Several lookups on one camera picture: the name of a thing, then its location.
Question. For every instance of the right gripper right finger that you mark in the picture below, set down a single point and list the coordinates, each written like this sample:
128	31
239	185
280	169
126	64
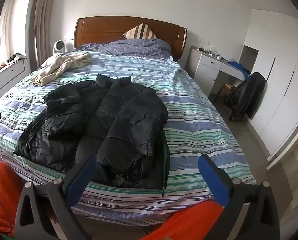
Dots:
261	220

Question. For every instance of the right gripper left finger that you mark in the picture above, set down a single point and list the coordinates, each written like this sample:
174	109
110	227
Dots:
32	221

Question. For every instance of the black puffer jacket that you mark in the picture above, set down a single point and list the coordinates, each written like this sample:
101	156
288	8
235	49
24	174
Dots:
119	122

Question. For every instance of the orange fleece trousers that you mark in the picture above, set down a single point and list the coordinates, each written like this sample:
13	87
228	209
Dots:
10	191

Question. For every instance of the striped blue green duvet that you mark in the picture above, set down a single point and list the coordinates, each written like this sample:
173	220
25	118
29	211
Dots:
194	128

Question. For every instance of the chair with dark jacket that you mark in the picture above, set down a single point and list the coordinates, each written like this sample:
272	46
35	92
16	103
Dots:
243	99

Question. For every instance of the white window side cabinet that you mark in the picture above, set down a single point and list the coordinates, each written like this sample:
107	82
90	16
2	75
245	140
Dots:
10	75

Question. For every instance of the beige crumpled garment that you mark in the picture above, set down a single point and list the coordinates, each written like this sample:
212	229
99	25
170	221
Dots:
55	66

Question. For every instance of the blue cloth on desk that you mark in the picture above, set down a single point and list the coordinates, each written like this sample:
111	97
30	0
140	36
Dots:
240	67

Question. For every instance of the white desk with drawers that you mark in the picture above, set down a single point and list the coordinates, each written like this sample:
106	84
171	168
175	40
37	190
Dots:
207	70

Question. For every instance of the small white fan heater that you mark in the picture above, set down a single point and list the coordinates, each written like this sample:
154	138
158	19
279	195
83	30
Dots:
58	48

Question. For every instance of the beige curtain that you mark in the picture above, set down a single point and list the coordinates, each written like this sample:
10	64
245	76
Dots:
42	19

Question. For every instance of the white wardrobe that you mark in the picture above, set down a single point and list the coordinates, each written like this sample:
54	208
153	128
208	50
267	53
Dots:
275	37

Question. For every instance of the brown wooden headboard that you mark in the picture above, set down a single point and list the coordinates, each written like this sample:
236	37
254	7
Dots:
105	29

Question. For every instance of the blue checked pillow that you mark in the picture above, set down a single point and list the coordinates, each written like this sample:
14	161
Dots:
155	48

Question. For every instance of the striped brown white pillow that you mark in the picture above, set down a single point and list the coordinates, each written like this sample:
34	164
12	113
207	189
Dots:
141	31

